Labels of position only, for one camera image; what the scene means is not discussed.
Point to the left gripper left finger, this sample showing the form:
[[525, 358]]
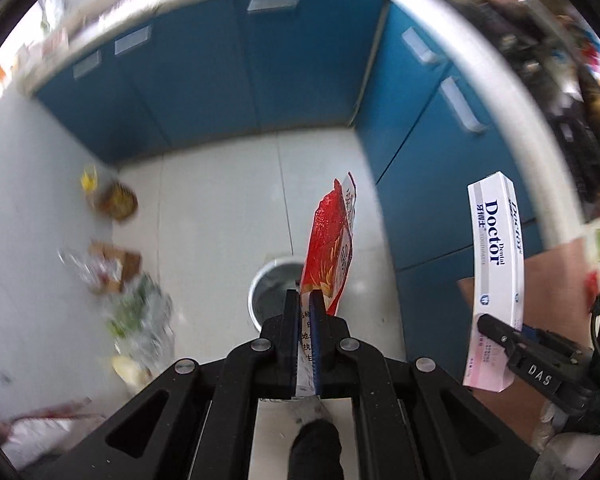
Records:
[[279, 377]]

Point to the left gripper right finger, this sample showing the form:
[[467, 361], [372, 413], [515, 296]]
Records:
[[329, 373]]

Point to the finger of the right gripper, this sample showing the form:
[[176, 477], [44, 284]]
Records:
[[513, 341]]

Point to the red white snack bag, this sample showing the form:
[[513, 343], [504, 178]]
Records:
[[325, 270]]

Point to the white toothpaste box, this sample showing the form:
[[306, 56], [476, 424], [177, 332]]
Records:
[[498, 280]]

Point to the white trash bin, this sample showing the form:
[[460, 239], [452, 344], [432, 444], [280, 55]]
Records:
[[267, 293]]

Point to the blue kitchen cabinets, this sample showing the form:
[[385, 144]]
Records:
[[221, 68]]

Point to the plastic bag with vegetables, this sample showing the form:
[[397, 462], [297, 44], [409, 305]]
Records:
[[138, 319]]

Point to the brown cardboard box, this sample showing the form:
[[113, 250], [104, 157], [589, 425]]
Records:
[[121, 266]]

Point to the cooking oil bottle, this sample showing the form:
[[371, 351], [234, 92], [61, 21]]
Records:
[[107, 195]]

